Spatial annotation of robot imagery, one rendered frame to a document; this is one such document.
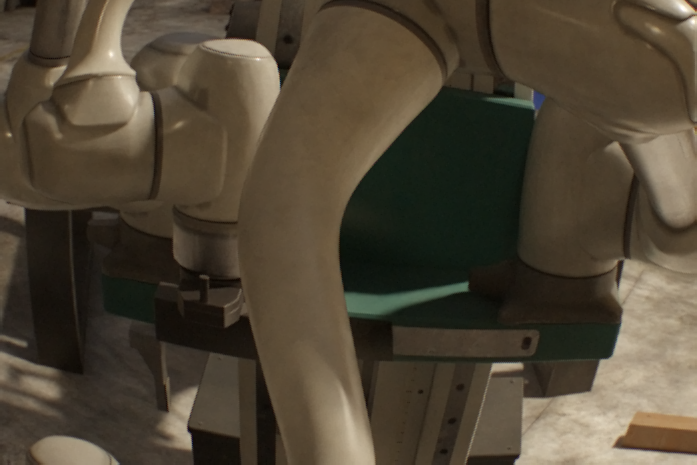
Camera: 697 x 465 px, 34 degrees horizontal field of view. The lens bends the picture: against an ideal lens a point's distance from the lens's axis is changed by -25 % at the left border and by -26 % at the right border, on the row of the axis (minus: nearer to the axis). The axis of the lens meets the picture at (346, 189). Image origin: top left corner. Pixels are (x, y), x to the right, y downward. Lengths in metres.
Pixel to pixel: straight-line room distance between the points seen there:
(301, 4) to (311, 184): 0.81
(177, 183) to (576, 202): 0.49
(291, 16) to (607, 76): 0.83
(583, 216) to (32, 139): 0.67
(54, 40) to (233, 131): 0.34
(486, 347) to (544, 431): 2.35
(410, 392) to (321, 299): 1.06
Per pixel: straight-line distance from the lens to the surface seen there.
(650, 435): 3.79
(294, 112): 0.92
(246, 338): 1.34
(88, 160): 1.21
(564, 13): 0.92
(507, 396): 2.30
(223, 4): 9.21
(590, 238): 1.54
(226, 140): 1.24
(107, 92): 1.22
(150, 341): 1.37
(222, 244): 1.28
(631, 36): 0.90
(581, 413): 4.05
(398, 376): 1.88
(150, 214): 1.57
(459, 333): 1.58
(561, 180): 1.53
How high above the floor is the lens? 1.88
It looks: 19 degrees down
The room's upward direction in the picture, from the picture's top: 5 degrees clockwise
